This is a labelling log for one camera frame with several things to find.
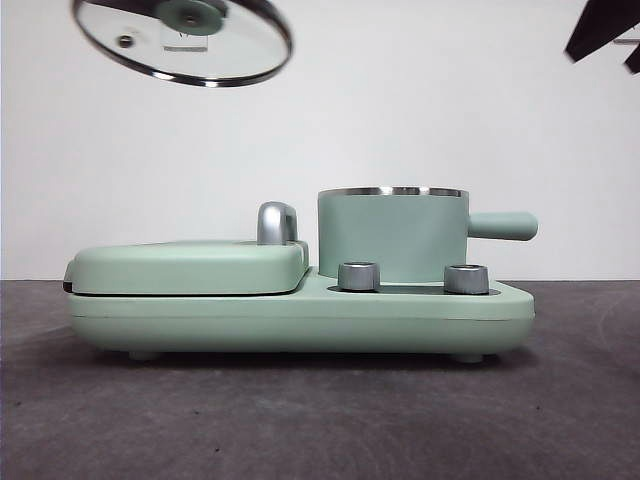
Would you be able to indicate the glass lid with green knob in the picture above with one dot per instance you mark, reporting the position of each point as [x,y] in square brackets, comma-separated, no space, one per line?
[235,45]

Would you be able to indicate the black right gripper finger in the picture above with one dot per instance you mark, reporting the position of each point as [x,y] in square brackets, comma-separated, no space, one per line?
[635,62]
[607,25]

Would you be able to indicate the white wall socket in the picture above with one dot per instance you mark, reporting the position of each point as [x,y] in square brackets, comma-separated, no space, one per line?
[185,42]
[634,38]

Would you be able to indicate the mint green breakfast machine base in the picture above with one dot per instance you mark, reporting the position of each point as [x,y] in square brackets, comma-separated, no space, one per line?
[250,325]

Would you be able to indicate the silver control knob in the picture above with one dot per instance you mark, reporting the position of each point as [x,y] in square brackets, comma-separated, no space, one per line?
[358,276]
[466,279]

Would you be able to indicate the mint green steamer pot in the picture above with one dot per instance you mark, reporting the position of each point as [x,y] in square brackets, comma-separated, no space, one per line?
[390,230]

